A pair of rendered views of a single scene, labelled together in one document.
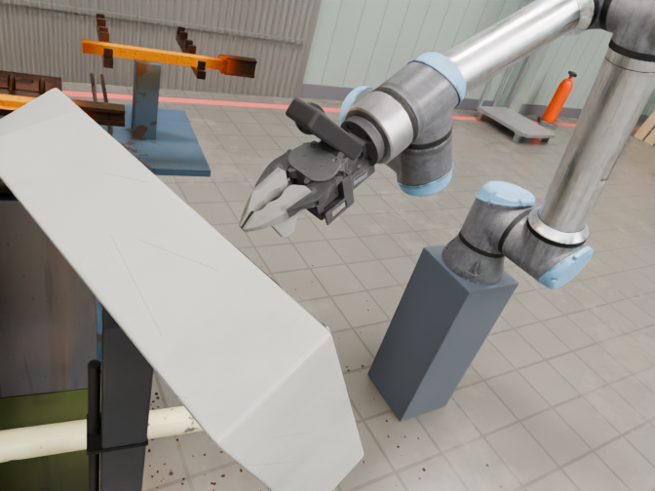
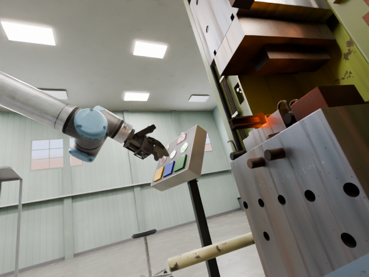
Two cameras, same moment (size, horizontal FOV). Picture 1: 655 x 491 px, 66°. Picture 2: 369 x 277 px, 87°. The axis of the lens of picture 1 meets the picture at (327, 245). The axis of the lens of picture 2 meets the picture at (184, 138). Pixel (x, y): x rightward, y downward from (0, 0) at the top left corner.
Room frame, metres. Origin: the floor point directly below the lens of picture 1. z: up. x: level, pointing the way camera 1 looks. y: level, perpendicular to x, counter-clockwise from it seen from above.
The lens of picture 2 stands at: (1.36, 0.37, 0.80)
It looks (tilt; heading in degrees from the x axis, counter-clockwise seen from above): 19 degrees up; 191
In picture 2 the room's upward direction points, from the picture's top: 14 degrees counter-clockwise
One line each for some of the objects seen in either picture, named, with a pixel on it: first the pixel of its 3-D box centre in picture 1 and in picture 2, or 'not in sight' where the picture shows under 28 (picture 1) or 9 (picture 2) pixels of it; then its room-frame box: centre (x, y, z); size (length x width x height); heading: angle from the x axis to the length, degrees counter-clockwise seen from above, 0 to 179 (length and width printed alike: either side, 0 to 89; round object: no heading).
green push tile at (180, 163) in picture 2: not in sight; (180, 163); (0.45, 0.14, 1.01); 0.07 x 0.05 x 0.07; 55
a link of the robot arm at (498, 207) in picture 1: (499, 215); not in sight; (1.35, -0.45, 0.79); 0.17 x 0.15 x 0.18; 44
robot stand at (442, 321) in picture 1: (435, 333); not in sight; (1.35, -0.44, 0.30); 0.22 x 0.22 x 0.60; 38
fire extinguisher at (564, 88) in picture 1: (558, 99); not in sight; (5.91, -1.96, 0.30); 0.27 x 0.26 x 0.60; 38
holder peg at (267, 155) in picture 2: not in sight; (274, 154); (0.87, 0.47, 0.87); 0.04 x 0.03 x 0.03; 120
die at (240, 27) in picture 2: not in sight; (272, 49); (0.62, 0.67, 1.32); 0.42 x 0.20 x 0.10; 120
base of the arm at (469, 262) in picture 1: (478, 251); not in sight; (1.35, -0.44, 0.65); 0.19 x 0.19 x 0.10
